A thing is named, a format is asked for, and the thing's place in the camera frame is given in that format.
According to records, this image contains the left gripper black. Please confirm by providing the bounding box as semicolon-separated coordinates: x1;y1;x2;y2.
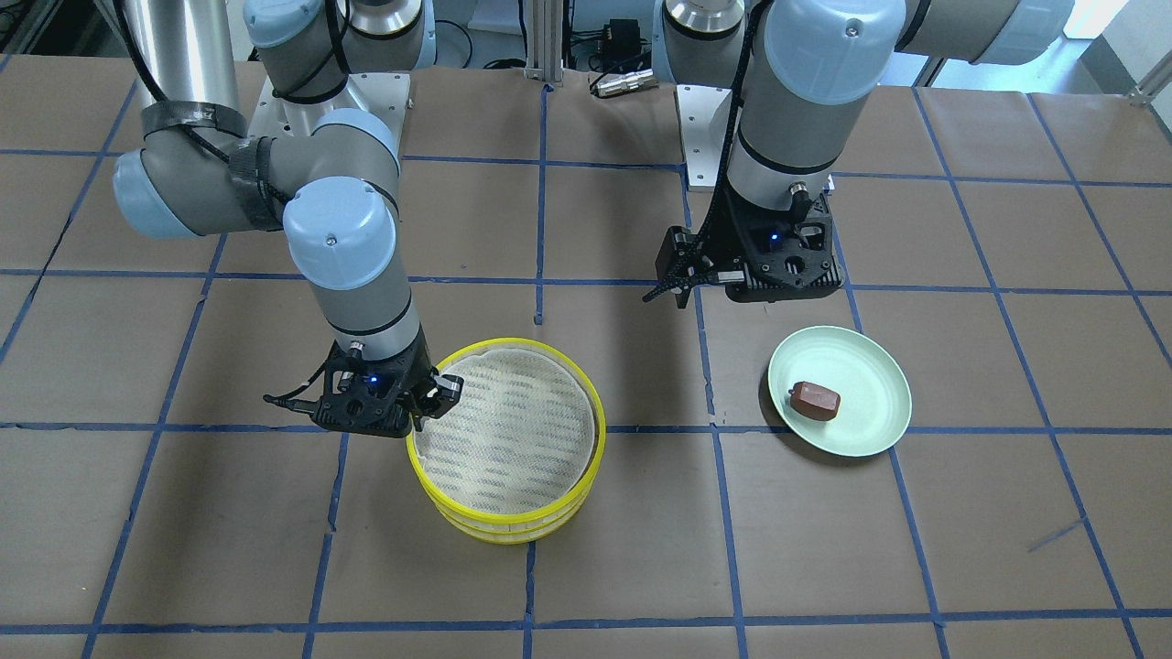
642;183;844;308

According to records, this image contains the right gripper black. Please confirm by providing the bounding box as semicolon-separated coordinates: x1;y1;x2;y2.
264;335;465;439

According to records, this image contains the yellow bamboo steamer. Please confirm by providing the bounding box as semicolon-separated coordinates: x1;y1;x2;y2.
421;477;594;546
407;338;606;514

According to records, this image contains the brown red bun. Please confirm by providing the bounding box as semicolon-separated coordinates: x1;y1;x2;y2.
788;381;841;422

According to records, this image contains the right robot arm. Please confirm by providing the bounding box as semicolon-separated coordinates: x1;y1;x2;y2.
113;1;463;439

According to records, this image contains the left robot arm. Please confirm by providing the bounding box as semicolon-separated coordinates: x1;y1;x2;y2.
645;1;1074;308

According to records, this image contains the light green plate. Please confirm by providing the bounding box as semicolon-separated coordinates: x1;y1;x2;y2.
766;326;913;458

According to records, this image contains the black power adapter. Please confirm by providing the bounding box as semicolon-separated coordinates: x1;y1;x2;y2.
598;18;643;68

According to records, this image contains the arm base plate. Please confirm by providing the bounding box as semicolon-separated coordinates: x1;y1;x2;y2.
674;84;836;193
248;72;413;140

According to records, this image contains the silver cable connector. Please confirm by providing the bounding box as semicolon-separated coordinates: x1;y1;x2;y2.
590;70;660;98

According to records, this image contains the aluminium frame post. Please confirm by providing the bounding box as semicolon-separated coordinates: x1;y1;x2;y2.
519;1;568;89

